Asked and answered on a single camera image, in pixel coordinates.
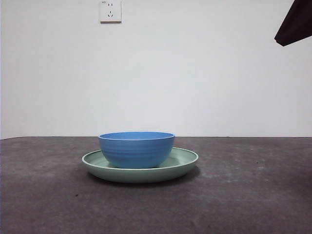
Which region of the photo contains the blue ribbed bowl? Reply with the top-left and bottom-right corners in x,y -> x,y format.
98,132 -> 176,169

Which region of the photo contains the pale green plate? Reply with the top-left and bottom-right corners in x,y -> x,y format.
81,147 -> 199,184

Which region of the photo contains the white wall socket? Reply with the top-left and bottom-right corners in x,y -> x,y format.
99,0 -> 122,24

